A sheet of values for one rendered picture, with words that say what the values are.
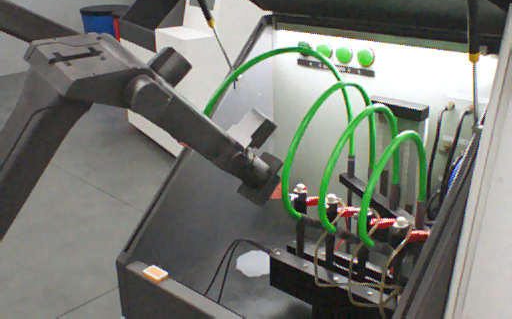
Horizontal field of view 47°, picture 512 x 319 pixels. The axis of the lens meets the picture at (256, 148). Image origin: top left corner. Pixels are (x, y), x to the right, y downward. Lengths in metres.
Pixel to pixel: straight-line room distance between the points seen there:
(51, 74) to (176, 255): 0.93
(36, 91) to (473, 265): 0.78
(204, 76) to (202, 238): 2.56
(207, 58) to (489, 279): 3.14
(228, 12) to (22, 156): 3.42
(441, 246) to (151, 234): 0.68
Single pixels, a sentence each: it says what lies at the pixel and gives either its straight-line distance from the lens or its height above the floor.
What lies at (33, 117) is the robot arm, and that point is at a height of 1.49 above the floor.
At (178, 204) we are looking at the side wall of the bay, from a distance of 1.45.
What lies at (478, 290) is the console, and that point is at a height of 1.07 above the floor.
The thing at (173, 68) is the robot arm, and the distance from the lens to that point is 1.18.
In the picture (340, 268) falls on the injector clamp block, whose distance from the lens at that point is 1.30.
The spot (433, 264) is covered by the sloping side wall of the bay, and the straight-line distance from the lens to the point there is 1.07.
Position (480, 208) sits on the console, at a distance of 1.09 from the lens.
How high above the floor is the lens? 1.68
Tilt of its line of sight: 21 degrees down
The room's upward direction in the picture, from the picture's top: 1 degrees counter-clockwise
